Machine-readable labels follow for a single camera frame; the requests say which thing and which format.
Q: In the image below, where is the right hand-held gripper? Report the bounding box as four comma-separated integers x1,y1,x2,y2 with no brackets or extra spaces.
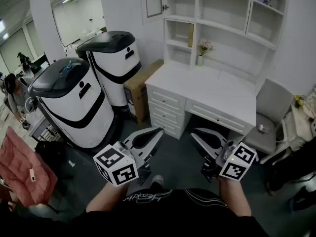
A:
189,127,259,184

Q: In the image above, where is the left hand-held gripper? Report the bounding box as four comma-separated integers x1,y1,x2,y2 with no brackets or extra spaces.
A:
93,126,165,187

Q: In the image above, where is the white wall shelf unit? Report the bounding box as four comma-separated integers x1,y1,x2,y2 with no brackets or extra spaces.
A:
162,0,289,84

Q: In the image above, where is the person's right forearm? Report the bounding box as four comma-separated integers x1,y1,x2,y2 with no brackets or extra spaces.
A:
218,176,252,217

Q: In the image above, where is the person's left forearm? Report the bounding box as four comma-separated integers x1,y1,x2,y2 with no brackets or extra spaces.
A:
86,181,129,213

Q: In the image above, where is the small white desk drawer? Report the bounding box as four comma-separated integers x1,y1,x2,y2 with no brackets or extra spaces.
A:
149,102,184,124
149,86,186,110
150,116,182,137

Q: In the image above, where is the wide white desk drawer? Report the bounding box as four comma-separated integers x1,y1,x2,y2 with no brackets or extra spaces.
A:
187,101,249,133

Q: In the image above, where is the white desk with drawers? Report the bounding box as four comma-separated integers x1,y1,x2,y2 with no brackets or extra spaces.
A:
145,62,258,143

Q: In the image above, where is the person's grey shoe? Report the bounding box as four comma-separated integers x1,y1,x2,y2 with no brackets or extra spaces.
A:
151,174,164,186

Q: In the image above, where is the brown cardboard box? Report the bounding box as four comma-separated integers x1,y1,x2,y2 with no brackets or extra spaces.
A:
123,59,165,128

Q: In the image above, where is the grey upholstered chair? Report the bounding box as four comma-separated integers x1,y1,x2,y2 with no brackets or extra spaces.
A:
243,79,294,164

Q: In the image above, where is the person's black shirt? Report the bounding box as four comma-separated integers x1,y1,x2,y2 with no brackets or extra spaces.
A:
74,188,270,237

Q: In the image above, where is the white service robot blue item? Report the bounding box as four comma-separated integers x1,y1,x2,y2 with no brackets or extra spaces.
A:
28,57,116,150

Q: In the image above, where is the white black service robot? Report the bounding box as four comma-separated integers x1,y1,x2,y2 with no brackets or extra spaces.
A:
76,31,142,109

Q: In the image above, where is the pink flower bouquet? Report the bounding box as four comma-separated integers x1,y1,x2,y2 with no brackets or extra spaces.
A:
197,39,214,57

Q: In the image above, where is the yellow flower bunch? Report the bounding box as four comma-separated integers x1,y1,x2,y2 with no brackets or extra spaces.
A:
293,95,306,109

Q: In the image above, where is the black bag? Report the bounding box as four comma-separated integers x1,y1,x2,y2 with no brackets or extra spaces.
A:
34,140,66,173

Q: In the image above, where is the tan box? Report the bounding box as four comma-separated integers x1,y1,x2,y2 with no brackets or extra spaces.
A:
187,23,195,48

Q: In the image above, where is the pink padded jacket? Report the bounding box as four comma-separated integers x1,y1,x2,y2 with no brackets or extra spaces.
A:
0,126,59,207

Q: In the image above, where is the black office chair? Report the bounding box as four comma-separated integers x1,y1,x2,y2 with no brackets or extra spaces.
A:
29,54,50,75

